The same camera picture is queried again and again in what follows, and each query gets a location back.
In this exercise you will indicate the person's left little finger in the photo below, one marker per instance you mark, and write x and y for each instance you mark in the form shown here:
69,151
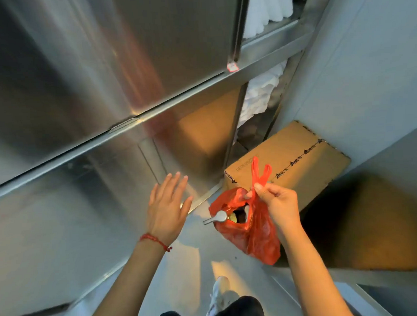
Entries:
154,194

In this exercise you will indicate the person's left hand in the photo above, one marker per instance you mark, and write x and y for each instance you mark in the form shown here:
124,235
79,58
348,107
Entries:
164,213

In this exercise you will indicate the red and white sticker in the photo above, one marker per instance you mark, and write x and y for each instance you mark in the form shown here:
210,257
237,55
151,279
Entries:
232,66

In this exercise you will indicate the person's left middle finger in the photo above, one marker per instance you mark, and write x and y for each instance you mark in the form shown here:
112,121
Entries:
174,185

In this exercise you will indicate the person's left forearm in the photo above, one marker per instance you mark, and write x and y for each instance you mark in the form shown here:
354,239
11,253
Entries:
121,291

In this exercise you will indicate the person's right hand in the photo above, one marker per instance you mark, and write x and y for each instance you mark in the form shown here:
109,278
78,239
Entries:
281,204

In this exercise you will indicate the red plastic bag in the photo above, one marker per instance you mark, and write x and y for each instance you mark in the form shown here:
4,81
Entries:
258,236

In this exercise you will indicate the person's dark trousers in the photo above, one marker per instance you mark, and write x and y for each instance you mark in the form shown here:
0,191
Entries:
236,312

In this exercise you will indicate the person's right forearm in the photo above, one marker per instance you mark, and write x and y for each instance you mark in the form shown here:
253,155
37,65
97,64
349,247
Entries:
313,279

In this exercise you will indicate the stainless steel counter edge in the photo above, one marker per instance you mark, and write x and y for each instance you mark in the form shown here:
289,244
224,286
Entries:
372,283

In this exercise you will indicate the stainless steel cabinet door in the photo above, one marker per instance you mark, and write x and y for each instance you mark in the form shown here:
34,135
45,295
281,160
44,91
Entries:
87,65
59,221

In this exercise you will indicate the person's left thumb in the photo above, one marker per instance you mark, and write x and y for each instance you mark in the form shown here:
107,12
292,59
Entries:
187,206

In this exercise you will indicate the person's right thumb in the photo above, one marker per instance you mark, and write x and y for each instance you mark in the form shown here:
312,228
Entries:
263,191

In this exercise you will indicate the white sneaker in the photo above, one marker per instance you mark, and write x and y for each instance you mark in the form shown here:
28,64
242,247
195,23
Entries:
219,297

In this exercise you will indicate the stack of white towels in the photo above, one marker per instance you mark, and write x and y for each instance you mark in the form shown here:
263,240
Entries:
267,8
259,92

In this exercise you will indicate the brown cardboard box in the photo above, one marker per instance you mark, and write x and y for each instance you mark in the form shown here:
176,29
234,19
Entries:
298,159

